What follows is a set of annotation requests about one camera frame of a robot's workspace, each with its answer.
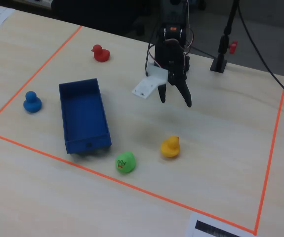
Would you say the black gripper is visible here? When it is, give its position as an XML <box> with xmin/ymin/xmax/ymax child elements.
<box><xmin>155</xmin><ymin>38</ymin><xmax>193</xmax><ymax>108</ymax></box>

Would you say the yellow rubber duck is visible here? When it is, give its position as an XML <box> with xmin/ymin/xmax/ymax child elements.
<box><xmin>160</xmin><ymin>135</ymin><xmax>181</xmax><ymax>158</ymax></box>

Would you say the red rubber duck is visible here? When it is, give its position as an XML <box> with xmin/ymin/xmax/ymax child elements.
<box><xmin>90</xmin><ymin>44</ymin><xmax>111</xmax><ymax>62</ymax></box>

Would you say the green rubber duck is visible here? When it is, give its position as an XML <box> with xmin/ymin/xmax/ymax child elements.
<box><xmin>115</xmin><ymin>151</ymin><xmax>136</xmax><ymax>174</ymax></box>

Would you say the blue plastic box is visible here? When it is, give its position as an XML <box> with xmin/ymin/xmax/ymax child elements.
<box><xmin>58</xmin><ymin>78</ymin><xmax>112</xmax><ymax>156</ymax></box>

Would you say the blue rubber duck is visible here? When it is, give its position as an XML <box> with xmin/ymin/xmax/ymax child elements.
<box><xmin>23</xmin><ymin>91</ymin><xmax>42</xmax><ymax>114</ymax></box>

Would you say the orange tape strip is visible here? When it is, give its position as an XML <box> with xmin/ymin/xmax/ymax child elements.
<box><xmin>253</xmin><ymin>76</ymin><xmax>284</xmax><ymax>235</ymax></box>
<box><xmin>0</xmin><ymin>25</ymin><xmax>83</xmax><ymax>131</ymax></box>
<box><xmin>0</xmin><ymin>129</ymin><xmax>257</xmax><ymax>235</ymax></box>

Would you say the white paper with black bar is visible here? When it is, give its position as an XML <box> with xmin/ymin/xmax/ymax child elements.
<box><xmin>185</xmin><ymin>212</ymin><xmax>256</xmax><ymax>237</ymax></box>

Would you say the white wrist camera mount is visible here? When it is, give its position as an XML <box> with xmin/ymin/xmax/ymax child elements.
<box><xmin>131</xmin><ymin>63</ymin><xmax>169</xmax><ymax>100</ymax></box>

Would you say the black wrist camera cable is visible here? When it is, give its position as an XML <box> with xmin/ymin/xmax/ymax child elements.
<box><xmin>145</xmin><ymin>24</ymin><xmax>162</xmax><ymax>75</ymax></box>

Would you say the thin black cable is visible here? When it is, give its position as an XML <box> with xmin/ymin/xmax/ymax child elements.
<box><xmin>237</xmin><ymin>1</ymin><xmax>284</xmax><ymax>104</ymax></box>

